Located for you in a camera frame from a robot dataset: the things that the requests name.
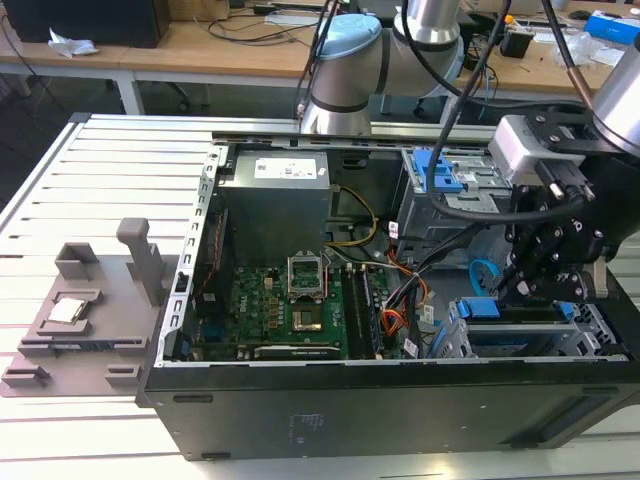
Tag blue disk wire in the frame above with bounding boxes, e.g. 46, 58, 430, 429
468, 256, 502, 302

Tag hard disk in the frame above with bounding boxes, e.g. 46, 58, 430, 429
448, 296, 577, 352

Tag grey metal disk bay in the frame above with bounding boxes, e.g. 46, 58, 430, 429
433, 296, 627, 359

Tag grey metal drive cage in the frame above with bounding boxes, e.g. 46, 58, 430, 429
391, 146, 516, 252

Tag blue plastic cage latch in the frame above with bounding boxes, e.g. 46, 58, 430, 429
411, 148, 464, 194

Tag clear plastic bag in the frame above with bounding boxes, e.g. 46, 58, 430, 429
551, 31, 626, 69

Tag black cup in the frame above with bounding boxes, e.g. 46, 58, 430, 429
499, 27, 534, 59

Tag blue cardboard box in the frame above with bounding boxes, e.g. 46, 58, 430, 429
583, 9, 640, 39

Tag black RAM slots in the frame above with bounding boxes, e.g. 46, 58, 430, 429
341, 266, 386, 359

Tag metal socket cover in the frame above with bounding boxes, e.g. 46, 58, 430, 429
286, 252, 327, 304

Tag black PC case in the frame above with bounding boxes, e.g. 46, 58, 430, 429
134, 130, 640, 462

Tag black graphics card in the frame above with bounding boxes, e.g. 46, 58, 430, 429
252, 342, 347, 362

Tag grey power supply unit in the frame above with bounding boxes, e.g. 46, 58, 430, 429
215, 149, 334, 262

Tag green motherboard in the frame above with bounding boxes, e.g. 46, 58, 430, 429
227, 263, 387, 361

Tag wooden desk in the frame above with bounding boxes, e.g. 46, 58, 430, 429
0, 0, 640, 94

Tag grey parts rack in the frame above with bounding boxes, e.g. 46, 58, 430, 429
0, 217, 174, 399

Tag dark RAM stick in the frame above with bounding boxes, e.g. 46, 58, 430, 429
49, 338, 144, 352

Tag silver CPU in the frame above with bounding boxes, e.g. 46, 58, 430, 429
46, 296, 92, 324

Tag black box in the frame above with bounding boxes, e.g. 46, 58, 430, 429
3, 0, 172, 49

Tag crumpled white paper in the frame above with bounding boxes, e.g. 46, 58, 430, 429
47, 27, 99, 57

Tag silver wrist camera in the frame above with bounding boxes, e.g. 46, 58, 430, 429
487, 114, 587, 182

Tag black disk wire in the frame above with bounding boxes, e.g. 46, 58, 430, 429
416, 219, 507, 274

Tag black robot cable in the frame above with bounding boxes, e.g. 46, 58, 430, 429
427, 0, 516, 220

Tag thick black cable copper sleeve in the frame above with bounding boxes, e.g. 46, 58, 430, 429
540, 0, 599, 108

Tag orange and black wire bundle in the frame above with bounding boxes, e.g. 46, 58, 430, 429
378, 259, 437, 347

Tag yellow and black power cable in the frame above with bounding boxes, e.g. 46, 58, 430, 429
324, 184, 379, 249

